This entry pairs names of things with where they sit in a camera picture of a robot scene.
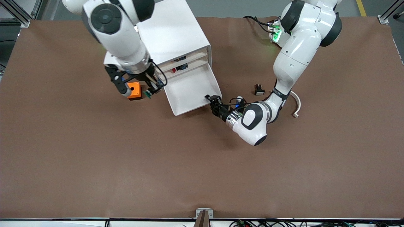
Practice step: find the aluminium frame profile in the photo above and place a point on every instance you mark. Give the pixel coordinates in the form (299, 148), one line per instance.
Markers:
(25, 22)
(383, 19)

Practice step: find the orange button box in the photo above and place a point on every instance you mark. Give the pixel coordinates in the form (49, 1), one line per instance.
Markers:
(136, 91)

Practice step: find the brown table mat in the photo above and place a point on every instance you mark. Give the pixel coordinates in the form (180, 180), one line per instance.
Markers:
(202, 164)

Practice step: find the black white push switch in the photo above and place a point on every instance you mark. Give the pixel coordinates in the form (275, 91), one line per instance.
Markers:
(259, 91)

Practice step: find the green push button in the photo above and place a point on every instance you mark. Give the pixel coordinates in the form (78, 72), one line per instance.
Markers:
(148, 94)

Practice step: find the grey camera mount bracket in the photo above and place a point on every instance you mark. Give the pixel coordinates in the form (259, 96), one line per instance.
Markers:
(204, 216)

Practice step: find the white curved plastic clip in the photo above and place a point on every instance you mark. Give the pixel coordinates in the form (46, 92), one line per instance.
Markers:
(298, 105)

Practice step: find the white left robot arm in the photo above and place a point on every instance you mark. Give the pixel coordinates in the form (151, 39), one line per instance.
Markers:
(296, 53)

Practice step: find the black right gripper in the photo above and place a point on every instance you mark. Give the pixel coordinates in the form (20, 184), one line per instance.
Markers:
(149, 79)

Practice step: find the black white table edge rail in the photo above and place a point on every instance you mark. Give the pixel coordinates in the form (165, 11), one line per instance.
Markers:
(63, 220)

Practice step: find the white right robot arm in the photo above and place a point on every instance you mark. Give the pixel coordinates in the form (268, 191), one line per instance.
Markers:
(120, 41)

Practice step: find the red push button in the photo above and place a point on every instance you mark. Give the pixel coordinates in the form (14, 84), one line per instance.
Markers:
(181, 67)

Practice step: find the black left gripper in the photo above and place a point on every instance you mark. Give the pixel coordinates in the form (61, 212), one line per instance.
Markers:
(222, 112)

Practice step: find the black switch component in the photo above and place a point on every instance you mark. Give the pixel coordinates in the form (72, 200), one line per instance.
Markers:
(182, 58)

